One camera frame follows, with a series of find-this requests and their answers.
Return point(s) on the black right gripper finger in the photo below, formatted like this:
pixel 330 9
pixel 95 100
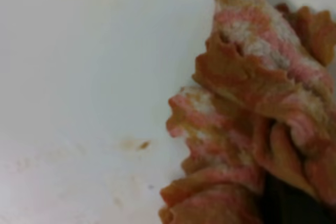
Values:
pixel 282 204

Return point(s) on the pink and white stained rag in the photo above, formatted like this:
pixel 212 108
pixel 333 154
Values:
pixel 263 104

